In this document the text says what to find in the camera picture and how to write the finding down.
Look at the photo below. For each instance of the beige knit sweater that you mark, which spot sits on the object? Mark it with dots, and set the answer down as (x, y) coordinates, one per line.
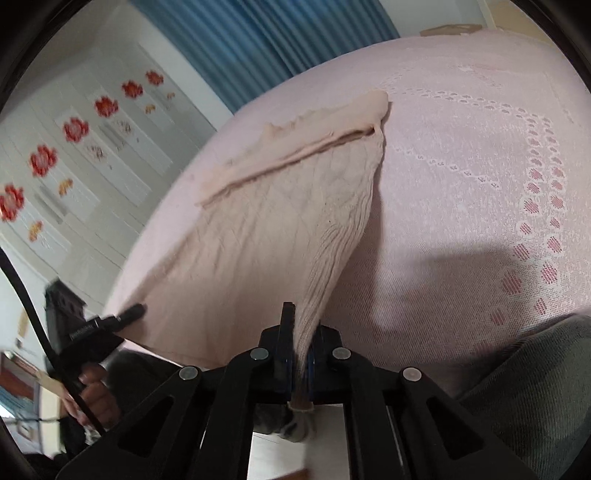
(258, 230)

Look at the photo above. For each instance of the flat cardboard box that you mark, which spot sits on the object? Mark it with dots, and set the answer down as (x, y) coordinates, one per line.
(450, 30)

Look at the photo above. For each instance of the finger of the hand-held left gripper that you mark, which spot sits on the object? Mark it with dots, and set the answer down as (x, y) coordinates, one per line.
(124, 314)

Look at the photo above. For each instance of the bed with pink bedspread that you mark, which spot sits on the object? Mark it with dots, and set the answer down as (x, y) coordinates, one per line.
(461, 161)

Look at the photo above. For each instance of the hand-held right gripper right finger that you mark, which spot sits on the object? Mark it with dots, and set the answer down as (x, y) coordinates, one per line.
(314, 369)

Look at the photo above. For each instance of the grey fuzzy slipper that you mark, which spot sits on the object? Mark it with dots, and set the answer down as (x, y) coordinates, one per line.
(277, 422)

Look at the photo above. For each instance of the blue curtain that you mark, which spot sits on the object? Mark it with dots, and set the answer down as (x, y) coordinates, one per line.
(268, 41)

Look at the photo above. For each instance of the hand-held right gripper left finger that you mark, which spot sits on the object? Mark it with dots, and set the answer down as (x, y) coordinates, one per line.
(282, 364)

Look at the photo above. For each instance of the person's left hand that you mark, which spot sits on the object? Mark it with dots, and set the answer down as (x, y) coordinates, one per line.
(99, 397)

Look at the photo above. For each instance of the red paper decoration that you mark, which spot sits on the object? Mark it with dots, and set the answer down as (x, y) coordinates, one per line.
(132, 89)
(76, 129)
(106, 106)
(44, 160)
(10, 203)
(154, 77)

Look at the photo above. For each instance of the white wardrobe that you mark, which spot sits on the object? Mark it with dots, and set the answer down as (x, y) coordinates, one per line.
(115, 161)

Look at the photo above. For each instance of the fan-shaped sticker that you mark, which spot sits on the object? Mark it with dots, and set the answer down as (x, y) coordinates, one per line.
(35, 229)

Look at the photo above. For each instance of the grey-green blanket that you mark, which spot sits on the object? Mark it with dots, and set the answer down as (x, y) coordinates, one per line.
(531, 392)

